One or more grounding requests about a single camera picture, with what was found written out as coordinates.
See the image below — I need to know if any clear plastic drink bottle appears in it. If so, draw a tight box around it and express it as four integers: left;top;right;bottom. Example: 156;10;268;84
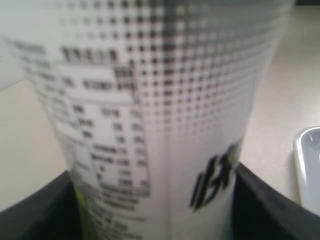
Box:
0;0;295;240

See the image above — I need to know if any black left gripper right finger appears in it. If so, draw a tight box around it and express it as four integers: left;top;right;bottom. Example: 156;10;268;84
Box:
232;164;320;240

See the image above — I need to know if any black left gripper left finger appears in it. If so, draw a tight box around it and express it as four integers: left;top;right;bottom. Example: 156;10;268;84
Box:
0;171;83;240

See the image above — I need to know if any white plastic tray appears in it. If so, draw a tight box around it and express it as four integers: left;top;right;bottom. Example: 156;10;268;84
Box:
293;126;320;216

